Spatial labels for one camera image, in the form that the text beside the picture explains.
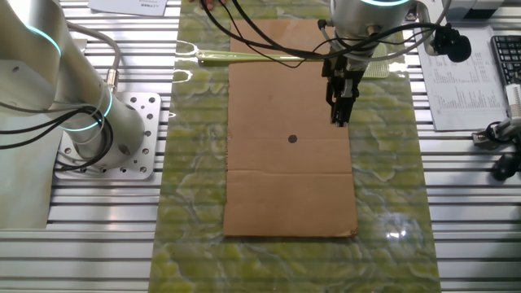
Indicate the grey device box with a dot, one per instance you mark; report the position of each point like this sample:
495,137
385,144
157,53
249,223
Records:
472,6

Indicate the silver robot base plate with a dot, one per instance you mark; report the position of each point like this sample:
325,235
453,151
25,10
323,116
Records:
146,134

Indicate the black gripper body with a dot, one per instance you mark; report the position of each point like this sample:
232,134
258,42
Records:
344,71

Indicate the brown cardboard sheet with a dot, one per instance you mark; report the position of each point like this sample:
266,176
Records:
285,195

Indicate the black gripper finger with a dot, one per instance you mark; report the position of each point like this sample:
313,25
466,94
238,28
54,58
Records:
331,97
346,110

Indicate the white instruction paper sheet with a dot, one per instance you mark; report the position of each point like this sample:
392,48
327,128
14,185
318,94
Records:
130,6

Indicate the black knob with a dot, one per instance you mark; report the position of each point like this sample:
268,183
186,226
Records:
504,167

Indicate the pale green flyswatter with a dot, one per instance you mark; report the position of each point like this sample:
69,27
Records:
228,58

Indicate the silver finned camera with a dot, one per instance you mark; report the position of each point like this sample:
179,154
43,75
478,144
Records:
515,101

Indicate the printed table paper sheet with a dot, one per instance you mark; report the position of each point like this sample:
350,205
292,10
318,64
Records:
460,81

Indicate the person's right hand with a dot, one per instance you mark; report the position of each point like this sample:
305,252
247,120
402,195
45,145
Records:
208,4

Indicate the black dot marker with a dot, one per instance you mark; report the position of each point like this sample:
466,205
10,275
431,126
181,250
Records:
292,138

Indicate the green marble pattern mat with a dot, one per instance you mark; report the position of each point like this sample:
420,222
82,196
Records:
191,244

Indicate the black keyboard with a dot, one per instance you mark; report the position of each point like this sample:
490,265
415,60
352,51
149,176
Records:
509,57

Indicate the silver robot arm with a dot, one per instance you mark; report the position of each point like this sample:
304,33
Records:
40,81

